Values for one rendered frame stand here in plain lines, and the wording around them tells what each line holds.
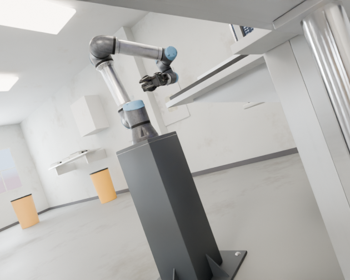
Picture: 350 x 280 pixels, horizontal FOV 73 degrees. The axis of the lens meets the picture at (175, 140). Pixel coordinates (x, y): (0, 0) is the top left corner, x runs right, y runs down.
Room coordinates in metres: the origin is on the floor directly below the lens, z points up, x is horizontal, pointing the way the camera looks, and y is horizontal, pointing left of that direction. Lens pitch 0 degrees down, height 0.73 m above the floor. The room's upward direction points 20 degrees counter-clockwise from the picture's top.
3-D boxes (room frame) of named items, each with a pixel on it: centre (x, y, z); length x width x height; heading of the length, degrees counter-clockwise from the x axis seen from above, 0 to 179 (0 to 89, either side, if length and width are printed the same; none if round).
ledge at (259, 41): (0.47, -0.27, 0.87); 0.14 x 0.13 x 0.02; 42
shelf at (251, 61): (0.94, -0.43, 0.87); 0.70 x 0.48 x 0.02; 132
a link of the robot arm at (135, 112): (1.30, 0.15, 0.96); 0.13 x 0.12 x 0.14; 21
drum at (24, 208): (5.78, 4.02, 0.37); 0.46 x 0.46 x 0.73
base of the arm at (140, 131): (1.30, 0.15, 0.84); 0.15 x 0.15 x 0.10
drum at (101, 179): (5.23, 1.82, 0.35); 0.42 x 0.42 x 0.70
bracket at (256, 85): (0.78, -0.24, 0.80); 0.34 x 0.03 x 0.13; 42
